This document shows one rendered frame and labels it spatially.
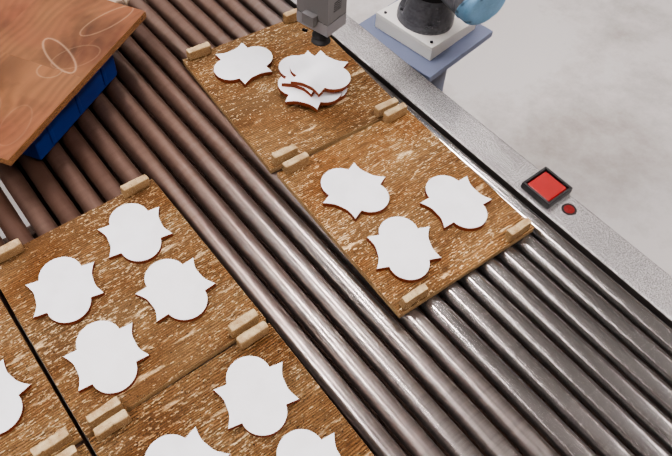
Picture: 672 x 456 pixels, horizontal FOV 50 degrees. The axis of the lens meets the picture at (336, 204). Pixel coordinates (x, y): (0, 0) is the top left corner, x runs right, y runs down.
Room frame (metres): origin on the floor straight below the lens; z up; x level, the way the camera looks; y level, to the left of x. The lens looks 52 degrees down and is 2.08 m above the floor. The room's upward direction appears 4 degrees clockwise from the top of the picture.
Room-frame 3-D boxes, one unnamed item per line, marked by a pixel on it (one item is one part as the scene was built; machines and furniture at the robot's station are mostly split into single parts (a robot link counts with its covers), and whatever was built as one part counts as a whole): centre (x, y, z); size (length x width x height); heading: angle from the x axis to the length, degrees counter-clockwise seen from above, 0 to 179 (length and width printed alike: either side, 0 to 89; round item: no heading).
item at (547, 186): (0.98, -0.44, 0.92); 0.06 x 0.06 x 0.01; 41
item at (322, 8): (1.23, 0.06, 1.18); 0.10 x 0.09 x 0.16; 144
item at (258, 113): (1.25, 0.12, 0.93); 0.41 x 0.35 x 0.02; 37
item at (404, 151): (0.92, -0.14, 0.93); 0.41 x 0.35 x 0.02; 39
